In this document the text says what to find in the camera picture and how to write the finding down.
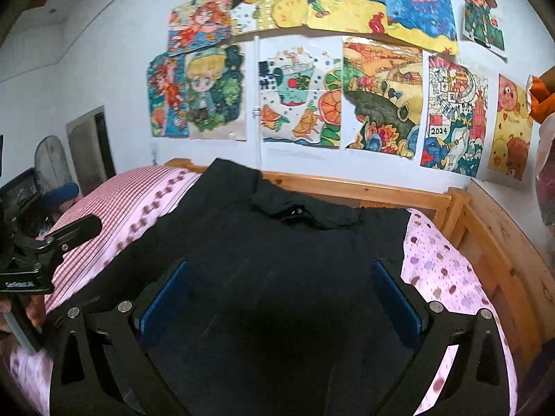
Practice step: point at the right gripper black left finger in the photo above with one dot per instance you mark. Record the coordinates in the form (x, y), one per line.
(82, 382)

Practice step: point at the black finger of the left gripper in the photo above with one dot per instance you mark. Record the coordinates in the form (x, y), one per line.
(68, 237)

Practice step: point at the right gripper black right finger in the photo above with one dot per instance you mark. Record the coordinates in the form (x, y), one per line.
(478, 382)

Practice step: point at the black padded jacket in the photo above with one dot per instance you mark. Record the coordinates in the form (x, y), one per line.
(279, 315)

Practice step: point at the person's left hand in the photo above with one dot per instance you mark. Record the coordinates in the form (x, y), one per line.
(35, 311)

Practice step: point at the red checked pink pillow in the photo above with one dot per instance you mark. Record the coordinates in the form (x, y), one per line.
(127, 205)

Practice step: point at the grey standing fan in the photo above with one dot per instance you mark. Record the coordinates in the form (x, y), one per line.
(51, 165)

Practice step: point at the dark doorway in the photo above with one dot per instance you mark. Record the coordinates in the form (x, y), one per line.
(90, 150)

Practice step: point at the pink patterned bed sheet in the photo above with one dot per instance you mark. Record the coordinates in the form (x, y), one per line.
(440, 273)

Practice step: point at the red-haired girl drawing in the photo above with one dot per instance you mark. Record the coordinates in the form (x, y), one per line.
(167, 104)

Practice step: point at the blond child drawing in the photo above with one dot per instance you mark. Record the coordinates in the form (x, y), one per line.
(215, 93)

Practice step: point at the orange-haired girl upper drawing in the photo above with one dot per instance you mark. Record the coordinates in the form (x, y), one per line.
(198, 24)

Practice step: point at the yellow bear chick drawing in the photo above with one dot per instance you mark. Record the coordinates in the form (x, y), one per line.
(512, 134)

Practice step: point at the orange slices juice drawing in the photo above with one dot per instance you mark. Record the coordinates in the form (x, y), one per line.
(300, 98)

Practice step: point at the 2024 dragon drawing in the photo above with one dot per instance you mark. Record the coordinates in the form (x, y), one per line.
(456, 119)

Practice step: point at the orange plush toy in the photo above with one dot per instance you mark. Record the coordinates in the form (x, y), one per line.
(540, 95)

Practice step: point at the dark hill flowers drawing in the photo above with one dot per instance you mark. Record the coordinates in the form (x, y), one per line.
(384, 82)

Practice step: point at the red-haired figure green drawing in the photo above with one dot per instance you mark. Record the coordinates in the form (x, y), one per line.
(481, 25)

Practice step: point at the blue sea jellyfish drawing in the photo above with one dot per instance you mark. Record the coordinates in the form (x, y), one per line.
(428, 24)

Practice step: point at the wooden bed frame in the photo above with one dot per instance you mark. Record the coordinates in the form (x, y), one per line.
(512, 273)

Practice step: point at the white wall pipe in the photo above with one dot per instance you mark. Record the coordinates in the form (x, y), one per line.
(257, 107)

